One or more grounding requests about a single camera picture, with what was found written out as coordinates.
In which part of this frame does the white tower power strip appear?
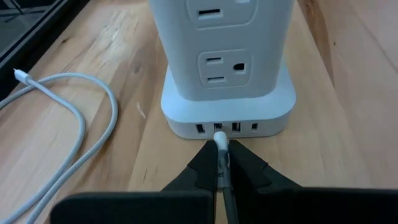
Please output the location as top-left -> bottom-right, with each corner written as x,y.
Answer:
148,0 -> 297,140

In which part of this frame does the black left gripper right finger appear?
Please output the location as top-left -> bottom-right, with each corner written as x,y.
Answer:
228,139 -> 398,224

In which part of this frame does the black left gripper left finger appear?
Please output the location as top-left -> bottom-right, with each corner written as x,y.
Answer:
50,139 -> 219,224

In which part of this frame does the pale blue braided USB cable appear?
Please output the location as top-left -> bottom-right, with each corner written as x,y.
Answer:
0,68 -> 119,224

